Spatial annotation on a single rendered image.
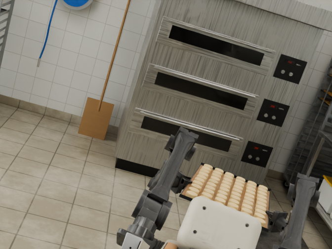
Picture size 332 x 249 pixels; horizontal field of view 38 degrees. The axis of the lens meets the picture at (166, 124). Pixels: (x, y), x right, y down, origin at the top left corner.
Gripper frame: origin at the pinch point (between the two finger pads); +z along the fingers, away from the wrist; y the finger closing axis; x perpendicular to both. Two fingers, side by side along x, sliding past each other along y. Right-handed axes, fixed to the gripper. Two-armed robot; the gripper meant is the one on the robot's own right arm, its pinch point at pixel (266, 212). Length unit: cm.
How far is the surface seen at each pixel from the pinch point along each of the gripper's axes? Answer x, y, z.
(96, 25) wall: -51, 26, 354
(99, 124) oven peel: -69, -74, 317
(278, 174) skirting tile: -282, -81, 238
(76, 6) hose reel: -23, 40, 352
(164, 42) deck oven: -63, 40, 231
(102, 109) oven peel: -68, -58, 319
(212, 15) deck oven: -94, 75, 216
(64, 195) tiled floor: 10, -95, 187
